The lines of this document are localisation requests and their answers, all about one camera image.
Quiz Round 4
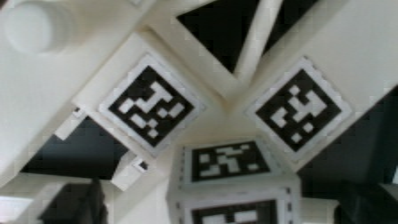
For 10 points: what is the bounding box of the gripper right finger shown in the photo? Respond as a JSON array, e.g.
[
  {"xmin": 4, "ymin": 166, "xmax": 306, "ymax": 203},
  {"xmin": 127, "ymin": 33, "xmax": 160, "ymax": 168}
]
[{"xmin": 334, "ymin": 182, "xmax": 398, "ymax": 224}]

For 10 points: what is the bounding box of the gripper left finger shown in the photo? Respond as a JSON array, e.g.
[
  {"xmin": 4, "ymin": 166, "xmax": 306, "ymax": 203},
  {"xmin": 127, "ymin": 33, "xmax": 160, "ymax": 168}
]
[{"xmin": 39, "ymin": 179, "xmax": 109, "ymax": 224}]

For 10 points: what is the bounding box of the white chair leg block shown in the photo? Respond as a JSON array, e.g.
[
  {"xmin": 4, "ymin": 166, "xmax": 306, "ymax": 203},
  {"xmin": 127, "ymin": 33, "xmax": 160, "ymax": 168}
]
[{"xmin": 167, "ymin": 138, "xmax": 301, "ymax": 224}]

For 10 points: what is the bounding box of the white chair back frame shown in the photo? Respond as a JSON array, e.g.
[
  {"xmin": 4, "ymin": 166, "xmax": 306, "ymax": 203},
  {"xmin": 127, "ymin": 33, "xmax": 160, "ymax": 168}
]
[{"xmin": 0, "ymin": 0, "xmax": 398, "ymax": 224}]

